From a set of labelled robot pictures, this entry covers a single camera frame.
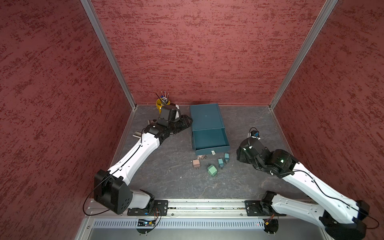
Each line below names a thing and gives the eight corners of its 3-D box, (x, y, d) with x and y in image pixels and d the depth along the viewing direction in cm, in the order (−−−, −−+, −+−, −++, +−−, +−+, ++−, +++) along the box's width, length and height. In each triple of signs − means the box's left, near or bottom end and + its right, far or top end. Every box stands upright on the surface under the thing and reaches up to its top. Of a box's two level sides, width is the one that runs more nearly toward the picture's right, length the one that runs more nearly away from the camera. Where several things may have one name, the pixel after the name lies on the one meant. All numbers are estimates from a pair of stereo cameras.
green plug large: (211, 177, 86) (212, 175, 82) (206, 170, 88) (207, 167, 85) (217, 173, 87) (218, 170, 84) (211, 167, 90) (212, 164, 86)
